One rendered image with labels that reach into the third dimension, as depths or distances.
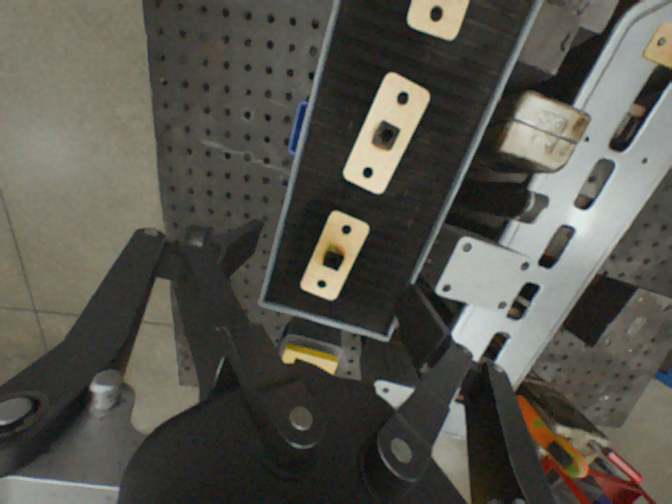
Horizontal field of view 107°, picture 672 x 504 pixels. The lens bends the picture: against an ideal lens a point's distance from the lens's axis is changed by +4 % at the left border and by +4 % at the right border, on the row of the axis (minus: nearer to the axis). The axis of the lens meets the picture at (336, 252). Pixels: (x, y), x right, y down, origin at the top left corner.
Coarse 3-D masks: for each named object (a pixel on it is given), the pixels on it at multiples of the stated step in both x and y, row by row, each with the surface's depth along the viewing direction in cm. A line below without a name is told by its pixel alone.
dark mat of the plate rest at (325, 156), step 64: (384, 0) 18; (512, 0) 18; (384, 64) 19; (448, 64) 19; (320, 128) 20; (448, 128) 20; (320, 192) 22; (384, 192) 22; (384, 256) 23; (384, 320) 26
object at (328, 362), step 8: (288, 344) 28; (288, 352) 27; (296, 352) 27; (304, 352) 27; (312, 352) 28; (320, 352) 28; (288, 360) 27; (312, 360) 27; (320, 360) 27; (328, 360) 27; (336, 360) 28; (328, 368) 27
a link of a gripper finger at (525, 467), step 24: (504, 384) 12; (480, 408) 12; (504, 408) 11; (480, 432) 11; (504, 432) 9; (528, 432) 10; (480, 456) 10; (504, 456) 8; (528, 456) 9; (480, 480) 9; (504, 480) 8; (528, 480) 8
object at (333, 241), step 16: (336, 224) 22; (352, 224) 22; (320, 240) 23; (336, 240) 23; (352, 240) 23; (320, 256) 23; (336, 256) 22; (352, 256) 23; (320, 272) 24; (336, 272) 24; (304, 288) 24; (320, 288) 24; (336, 288) 24
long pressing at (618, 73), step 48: (624, 48) 32; (576, 96) 33; (624, 96) 33; (576, 192) 37; (624, 192) 37; (528, 240) 39; (576, 240) 39; (576, 288) 42; (480, 336) 45; (528, 336) 45
